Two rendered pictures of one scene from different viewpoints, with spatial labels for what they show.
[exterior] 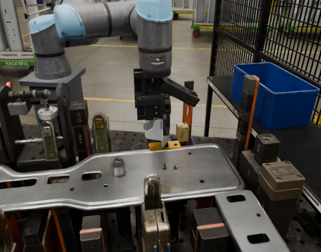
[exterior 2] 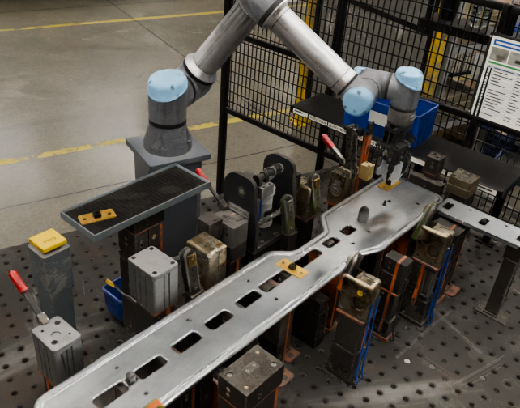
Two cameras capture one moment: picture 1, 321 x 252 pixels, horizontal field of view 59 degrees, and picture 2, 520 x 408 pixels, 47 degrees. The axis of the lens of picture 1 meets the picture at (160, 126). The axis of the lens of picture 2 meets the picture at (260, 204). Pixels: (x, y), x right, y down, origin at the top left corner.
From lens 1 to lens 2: 1.47 m
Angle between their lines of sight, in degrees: 36
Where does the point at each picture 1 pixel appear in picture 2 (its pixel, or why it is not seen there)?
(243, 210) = (460, 210)
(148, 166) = (372, 207)
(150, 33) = (414, 99)
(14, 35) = not seen: outside the picture
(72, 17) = (371, 98)
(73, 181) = (344, 238)
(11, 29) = not seen: outside the picture
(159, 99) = (406, 145)
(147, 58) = (407, 116)
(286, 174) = (469, 176)
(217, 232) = (458, 230)
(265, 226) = (479, 214)
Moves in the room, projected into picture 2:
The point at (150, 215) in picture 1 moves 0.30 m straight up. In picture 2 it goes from (437, 229) to (465, 134)
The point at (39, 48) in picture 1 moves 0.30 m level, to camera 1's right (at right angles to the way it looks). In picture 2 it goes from (173, 118) to (251, 99)
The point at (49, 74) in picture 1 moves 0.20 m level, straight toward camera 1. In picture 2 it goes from (183, 148) to (239, 167)
